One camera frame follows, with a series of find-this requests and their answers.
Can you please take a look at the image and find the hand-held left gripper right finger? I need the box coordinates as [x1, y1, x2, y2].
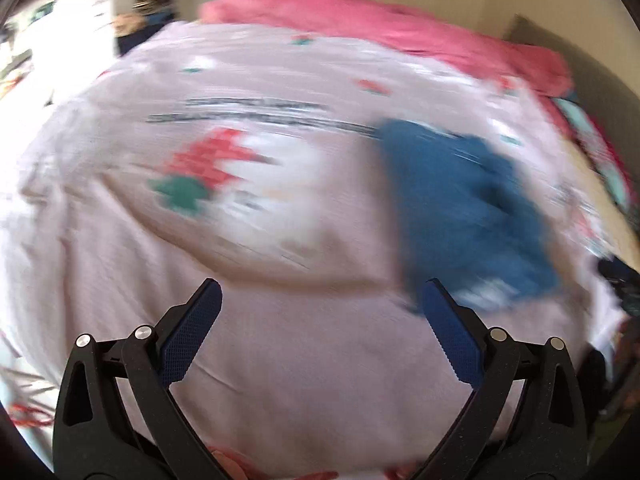
[410, 277, 587, 480]

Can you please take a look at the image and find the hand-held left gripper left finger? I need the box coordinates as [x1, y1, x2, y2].
[52, 277, 231, 480]

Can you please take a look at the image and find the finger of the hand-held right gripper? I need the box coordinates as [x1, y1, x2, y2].
[596, 257, 640, 311]

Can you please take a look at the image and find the blue denim pants lace trim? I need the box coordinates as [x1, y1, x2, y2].
[375, 117, 561, 316]

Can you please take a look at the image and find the pink strawberry print blanket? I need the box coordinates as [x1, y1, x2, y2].
[0, 20, 616, 480]

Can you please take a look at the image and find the beige bed sheet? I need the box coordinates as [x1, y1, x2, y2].
[550, 110, 636, 241]

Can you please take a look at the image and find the colourful floral cloth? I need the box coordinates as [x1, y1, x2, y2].
[550, 95, 640, 211]

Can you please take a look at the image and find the grey padded headboard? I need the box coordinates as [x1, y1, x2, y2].
[502, 14, 640, 181]

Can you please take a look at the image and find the beige crumpled cloth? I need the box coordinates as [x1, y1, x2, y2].
[112, 12, 138, 36]

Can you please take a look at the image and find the pink duvet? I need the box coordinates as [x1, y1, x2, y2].
[199, 0, 573, 98]

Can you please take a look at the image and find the pile of folded clothes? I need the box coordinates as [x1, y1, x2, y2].
[132, 0, 178, 26]

